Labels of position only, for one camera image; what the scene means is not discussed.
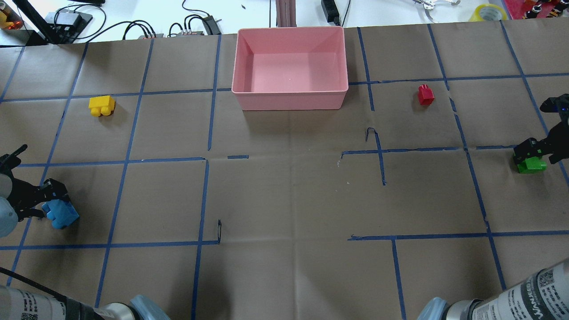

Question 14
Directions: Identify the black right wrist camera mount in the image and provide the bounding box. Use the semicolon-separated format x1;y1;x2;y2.
539;93;569;122

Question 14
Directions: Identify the yellow tape roll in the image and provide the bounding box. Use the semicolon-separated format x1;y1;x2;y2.
468;3;508;22

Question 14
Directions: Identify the pink plastic box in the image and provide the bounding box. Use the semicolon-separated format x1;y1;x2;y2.
231;26;349;111

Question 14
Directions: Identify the green toy block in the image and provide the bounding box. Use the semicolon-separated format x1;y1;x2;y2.
513;154;547;174

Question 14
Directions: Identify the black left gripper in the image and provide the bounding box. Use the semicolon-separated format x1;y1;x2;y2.
9;178;69;220

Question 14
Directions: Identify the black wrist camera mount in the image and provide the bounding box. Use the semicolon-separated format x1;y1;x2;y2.
0;144;28;174
539;93;569;122

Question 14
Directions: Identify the red toy block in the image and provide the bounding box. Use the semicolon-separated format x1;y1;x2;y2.
418;84;435;106

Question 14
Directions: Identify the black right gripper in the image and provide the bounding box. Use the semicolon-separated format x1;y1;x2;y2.
513;125;569;164

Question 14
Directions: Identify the blue toy block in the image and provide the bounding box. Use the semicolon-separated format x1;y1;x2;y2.
41;199;79;229

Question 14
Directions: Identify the aluminium frame post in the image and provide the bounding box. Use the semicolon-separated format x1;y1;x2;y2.
276;0;297;27

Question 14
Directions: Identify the black power strip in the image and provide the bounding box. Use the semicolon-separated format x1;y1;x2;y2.
321;0;340;26

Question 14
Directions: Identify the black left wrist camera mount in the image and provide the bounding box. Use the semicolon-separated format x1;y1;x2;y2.
0;144;28;174

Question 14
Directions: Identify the yellow toy block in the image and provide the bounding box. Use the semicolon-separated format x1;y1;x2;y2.
88;95;116;117

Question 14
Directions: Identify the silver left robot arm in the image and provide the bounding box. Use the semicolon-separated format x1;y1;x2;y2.
1;174;168;320

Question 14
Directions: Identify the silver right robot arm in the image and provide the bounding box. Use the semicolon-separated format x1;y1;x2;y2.
418;94;569;320

